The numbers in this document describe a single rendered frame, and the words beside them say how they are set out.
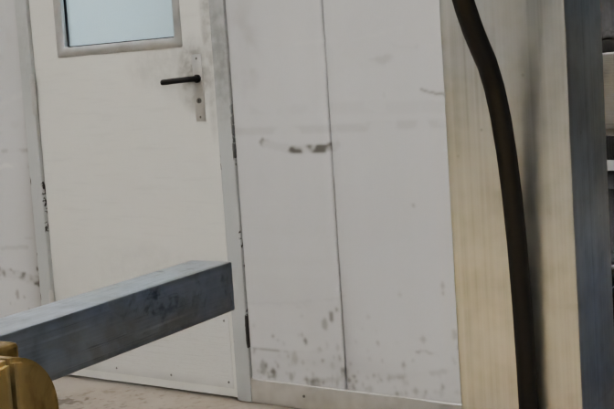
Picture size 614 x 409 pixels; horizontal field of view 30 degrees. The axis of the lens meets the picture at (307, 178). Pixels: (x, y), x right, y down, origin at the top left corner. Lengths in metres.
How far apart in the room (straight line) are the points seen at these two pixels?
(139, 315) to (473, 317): 0.32
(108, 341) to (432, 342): 2.84
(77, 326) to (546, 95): 0.33
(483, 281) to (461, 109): 0.05
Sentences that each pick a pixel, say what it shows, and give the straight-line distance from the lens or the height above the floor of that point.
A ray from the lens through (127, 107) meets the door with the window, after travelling 4.00.
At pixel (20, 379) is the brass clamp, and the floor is 0.96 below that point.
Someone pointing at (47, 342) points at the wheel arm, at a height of 0.95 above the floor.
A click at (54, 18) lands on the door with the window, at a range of 4.23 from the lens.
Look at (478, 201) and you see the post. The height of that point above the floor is 1.03.
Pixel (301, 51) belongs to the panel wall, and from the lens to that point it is 3.52.
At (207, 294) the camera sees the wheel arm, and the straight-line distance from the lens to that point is 0.67.
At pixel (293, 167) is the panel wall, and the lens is 3.57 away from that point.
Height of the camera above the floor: 1.07
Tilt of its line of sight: 5 degrees down
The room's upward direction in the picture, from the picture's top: 4 degrees counter-clockwise
